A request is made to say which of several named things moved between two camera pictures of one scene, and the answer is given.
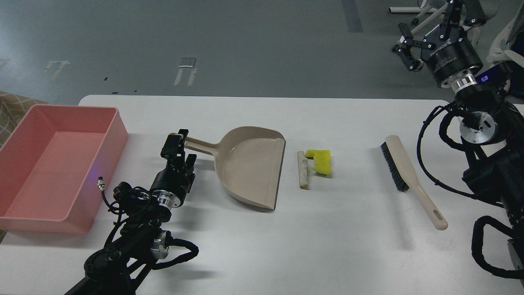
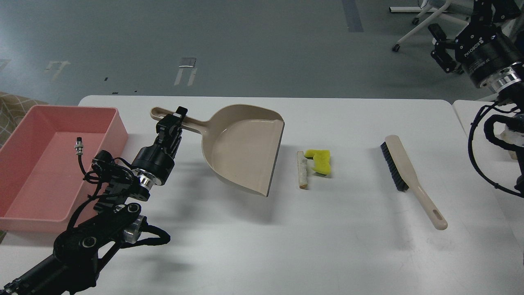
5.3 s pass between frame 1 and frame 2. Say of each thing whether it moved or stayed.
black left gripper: moved
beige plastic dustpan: moved
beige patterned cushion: stayed
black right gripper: moved
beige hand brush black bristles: stayed
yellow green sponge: stayed
